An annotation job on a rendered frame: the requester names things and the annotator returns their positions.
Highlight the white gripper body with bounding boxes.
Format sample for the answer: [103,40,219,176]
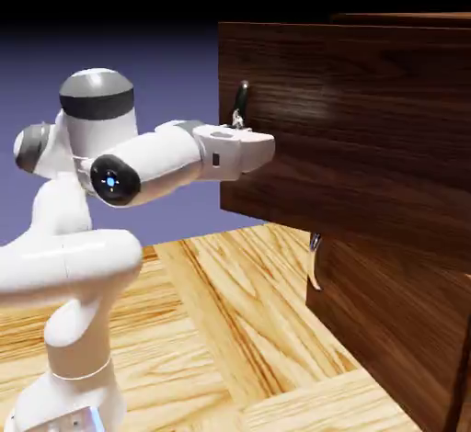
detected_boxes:
[237,130,276,176]

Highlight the curved silver metal handle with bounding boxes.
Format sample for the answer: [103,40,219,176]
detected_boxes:
[307,232,324,292]

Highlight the dark wood cabinet door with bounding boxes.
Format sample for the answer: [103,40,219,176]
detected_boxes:
[217,21,471,276]
[305,233,471,432]

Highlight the curved dark metal handle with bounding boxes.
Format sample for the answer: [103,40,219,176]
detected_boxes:
[230,79,250,131]

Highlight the dark wood cabinet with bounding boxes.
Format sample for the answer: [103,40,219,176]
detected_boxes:
[305,12,471,432]

